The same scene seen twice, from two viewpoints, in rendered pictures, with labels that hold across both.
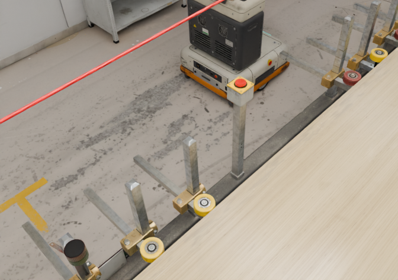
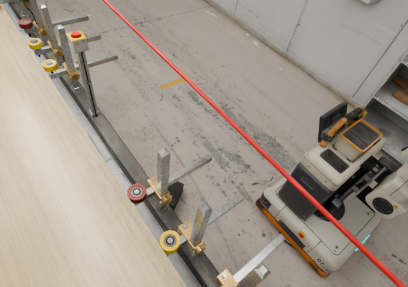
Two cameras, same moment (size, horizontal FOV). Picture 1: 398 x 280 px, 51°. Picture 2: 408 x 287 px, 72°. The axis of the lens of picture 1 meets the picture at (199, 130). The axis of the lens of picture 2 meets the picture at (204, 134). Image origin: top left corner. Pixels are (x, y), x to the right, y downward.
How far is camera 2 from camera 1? 2.18 m
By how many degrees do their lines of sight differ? 54
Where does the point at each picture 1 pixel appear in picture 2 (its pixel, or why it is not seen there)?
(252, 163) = (101, 124)
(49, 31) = (340, 85)
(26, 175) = (201, 81)
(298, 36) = not seen: outside the picture
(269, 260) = not seen: outside the picture
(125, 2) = (399, 133)
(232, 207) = (36, 73)
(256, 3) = (323, 170)
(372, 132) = (50, 175)
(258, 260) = not seen: outside the picture
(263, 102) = (264, 236)
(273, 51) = (319, 241)
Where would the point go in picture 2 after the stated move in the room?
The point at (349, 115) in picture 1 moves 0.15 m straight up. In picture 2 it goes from (81, 165) to (73, 145)
